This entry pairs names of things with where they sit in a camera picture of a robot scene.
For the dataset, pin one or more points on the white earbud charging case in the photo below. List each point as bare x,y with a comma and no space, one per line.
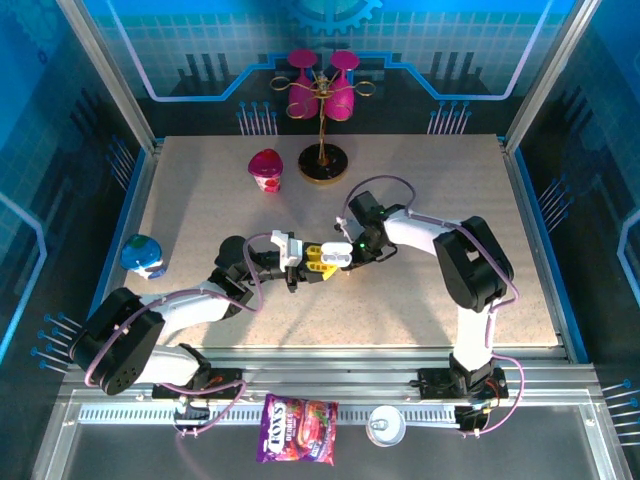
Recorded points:
336,248

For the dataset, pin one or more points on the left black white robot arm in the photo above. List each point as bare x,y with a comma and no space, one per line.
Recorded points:
120,345

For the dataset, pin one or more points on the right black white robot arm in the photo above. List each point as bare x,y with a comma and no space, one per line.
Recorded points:
475,265

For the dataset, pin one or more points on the gold glass rack stand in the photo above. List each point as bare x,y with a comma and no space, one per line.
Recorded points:
323,164

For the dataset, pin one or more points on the pink heart-shaped cup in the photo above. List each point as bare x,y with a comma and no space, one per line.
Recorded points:
267,170

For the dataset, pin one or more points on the blue round cup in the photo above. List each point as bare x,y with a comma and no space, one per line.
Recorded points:
142,252

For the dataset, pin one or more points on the pink wine glass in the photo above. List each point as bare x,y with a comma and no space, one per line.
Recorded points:
302,87
344,90

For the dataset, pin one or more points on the purple Fox's candy bag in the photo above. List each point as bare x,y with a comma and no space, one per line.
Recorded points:
295,430

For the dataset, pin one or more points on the silver drink can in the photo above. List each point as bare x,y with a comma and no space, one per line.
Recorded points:
386,425

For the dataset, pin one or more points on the black connector box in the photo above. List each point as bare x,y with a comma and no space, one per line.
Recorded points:
192,415
470,417

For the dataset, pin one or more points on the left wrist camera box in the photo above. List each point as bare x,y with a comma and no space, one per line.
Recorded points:
289,250

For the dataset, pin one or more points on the aluminium profile frame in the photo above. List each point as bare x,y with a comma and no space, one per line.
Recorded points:
320,362

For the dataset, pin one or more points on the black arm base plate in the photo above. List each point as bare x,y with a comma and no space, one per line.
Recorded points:
225,387
435,385

